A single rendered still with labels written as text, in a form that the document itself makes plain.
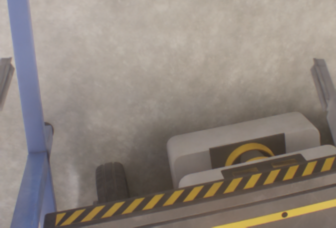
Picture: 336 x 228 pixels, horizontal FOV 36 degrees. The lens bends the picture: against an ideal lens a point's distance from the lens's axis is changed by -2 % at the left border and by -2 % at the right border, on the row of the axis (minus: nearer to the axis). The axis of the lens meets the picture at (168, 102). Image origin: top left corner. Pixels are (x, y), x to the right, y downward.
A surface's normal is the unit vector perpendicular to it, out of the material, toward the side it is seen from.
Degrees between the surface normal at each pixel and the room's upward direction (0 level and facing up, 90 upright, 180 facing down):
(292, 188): 0
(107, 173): 79
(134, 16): 0
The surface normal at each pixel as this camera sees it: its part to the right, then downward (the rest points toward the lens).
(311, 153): -0.15, -0.92
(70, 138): 0.13, 0.33
